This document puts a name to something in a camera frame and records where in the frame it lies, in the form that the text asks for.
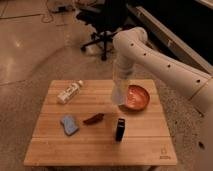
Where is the orange bowl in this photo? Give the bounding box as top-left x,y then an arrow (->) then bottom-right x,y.
120,84 -> 150,111

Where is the black eraser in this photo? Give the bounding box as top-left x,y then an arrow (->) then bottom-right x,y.
115,118 -> 125,141

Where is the black office chair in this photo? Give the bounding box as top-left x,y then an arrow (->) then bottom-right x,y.
76,0 -> 128,61

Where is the wooden table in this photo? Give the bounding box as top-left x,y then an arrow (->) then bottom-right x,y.
24,79 -> 177,166

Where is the floor cable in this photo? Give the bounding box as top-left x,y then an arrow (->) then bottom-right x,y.
40,0 -> 64,24

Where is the dark red chili pepper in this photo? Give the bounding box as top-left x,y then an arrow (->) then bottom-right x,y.
83,113 -> 104,125

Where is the white plastic bottle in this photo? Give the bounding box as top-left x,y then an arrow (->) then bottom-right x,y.
57,80 -> 83,104

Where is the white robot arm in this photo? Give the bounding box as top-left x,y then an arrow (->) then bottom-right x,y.
111,27 -> 213,171

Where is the blue sponge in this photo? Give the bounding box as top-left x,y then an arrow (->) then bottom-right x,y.
61,116 -> 79,136

